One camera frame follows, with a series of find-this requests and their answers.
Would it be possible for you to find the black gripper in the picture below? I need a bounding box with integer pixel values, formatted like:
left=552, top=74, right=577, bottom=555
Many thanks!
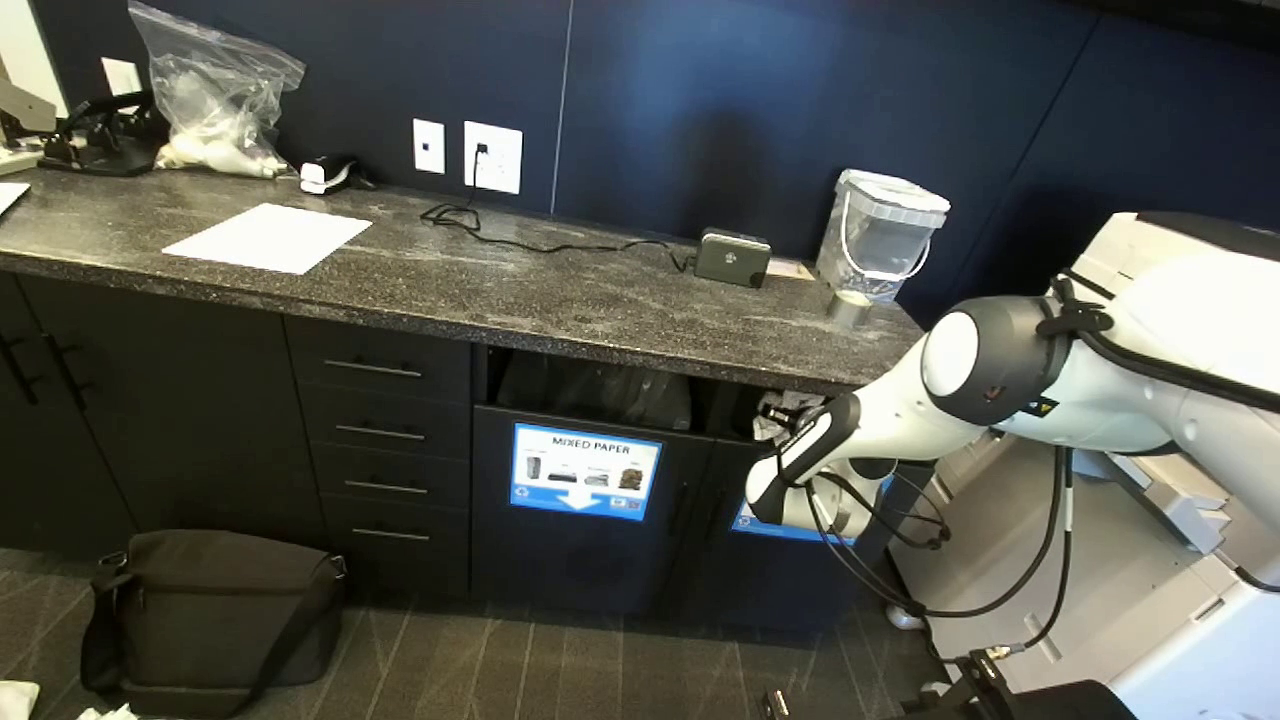
left=756, top=393, right=835, bottom=470

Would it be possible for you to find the black shoulder bag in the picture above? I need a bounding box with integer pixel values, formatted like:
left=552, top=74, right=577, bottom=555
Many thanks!
left=75, top=522, right=351, bottom=720

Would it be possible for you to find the small black box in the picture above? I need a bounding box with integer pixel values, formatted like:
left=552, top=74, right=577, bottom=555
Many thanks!
left=693, top=229, right=774, bottom=289

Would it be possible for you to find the blue sign with down arrow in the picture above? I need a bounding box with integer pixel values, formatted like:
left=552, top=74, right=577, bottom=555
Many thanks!
left=502, top=420, right=666, bottom=527

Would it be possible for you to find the grey white office printer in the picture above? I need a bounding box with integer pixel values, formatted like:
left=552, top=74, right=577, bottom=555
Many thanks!
left=887, top=436, right=1280, bottom=720

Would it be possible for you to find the small white adapter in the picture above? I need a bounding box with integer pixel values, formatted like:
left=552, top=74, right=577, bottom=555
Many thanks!
left=297, top=157, right=351, bottom=198

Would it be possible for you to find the dark cabinet with stone counter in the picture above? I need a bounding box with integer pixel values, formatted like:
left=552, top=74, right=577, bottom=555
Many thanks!
left=0, top=165, right=948, bottom=636

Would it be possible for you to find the clear plastic bag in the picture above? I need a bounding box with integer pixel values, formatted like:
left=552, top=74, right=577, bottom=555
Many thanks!
left=128, top=0, right=310, bottom=181

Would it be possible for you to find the black pouch on counter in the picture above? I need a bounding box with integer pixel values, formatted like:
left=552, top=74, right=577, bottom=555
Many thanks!
left=37, top=86, right=173, bottom=181

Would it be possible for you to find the small white card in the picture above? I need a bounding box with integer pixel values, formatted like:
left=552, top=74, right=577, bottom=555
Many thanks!
left=97, top=52, right=147, bottom=100

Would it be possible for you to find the white floor scrap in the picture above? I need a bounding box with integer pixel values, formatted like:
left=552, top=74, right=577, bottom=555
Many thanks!
left=0, top=675, right=45, bottom=720

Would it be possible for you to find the clear plastic bucket with handle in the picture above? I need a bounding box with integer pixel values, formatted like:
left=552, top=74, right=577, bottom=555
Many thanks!
left=810, top=165, right=954, bottom=310

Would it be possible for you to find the black cart frame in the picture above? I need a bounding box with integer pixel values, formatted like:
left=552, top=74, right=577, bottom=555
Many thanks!
left=911, top=649, right=1135, bottom=720

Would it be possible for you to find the black power cable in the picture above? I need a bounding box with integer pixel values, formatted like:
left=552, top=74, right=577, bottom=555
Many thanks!
left=415, top=136, right=702, bottom=274

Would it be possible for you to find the large white wall outlet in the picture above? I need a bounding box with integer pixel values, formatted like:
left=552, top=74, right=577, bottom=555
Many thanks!
left=458, top=114, right=528, bottom=198

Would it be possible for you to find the silver drawer handle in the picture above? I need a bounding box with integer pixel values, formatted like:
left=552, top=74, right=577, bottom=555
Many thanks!
left=346, top=522, right=437, bottom=548
left=319, top=356, right=428, bottom=383
left=340, top=476, right=430, bottom=499
left=333, top=420, right=430, bottom=449

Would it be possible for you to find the small white wall plate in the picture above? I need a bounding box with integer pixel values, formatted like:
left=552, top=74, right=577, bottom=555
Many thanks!
left=406, top=113, right=453, bottom=181

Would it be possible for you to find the black cabinet door handle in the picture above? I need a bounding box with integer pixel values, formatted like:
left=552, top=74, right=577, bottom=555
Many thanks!
left=0, top=332, right=45, bottom=412
left=45, top=332, right=97, bottom=412

